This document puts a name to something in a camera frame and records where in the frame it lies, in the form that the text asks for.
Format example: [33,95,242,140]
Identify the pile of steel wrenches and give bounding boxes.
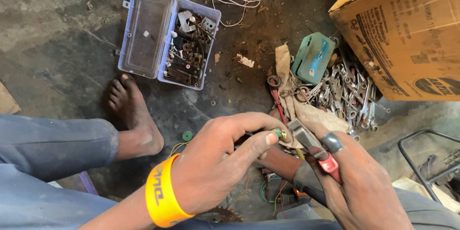
[298,48,391,142]

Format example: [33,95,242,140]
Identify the yellow rubber wristband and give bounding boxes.
[145,154,195,228]

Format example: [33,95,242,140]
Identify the flat cardboard piece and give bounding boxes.
[0,81,21,115]

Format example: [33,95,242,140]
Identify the person's left foot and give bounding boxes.
[108,73,165,161]

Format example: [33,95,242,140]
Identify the white broken plastic piece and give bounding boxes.
[235,54,255,68]

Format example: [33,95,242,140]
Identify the tangle of coloured wires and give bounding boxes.
[245,169,312,220]

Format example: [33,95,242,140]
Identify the red-handled pliers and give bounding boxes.
[286,119,344,185]

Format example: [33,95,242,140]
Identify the blue grey trousers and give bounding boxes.
[0,114,460,230]

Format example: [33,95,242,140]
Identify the thin yellow wire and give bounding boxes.
[168,142,190,159]

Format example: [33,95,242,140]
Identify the beige board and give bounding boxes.
[392,177,460,213]

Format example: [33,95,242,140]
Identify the clear plastic parts box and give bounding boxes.
[118,0,222,91]

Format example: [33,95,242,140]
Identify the green plastic case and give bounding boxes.
[290,32,336,85]

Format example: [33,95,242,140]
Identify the black finger ring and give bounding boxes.
[321,132,345,154]

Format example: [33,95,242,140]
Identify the brown cardboard carton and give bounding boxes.
[329,0,460,102]

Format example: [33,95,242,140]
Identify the person's right hand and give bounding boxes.
[300,121,414,230]

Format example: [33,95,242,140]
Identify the person's left hand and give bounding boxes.
[171,112,293,217]

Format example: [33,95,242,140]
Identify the heap of metal hardware parts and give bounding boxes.
[163,9,217,88]

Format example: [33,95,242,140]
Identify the dirty brown cloth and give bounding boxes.
[275,44,350,149]

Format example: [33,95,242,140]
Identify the red-handled screwdriver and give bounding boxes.
[270,85,288,126]

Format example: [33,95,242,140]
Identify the black metal frame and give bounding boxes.
[398,129,460,203]

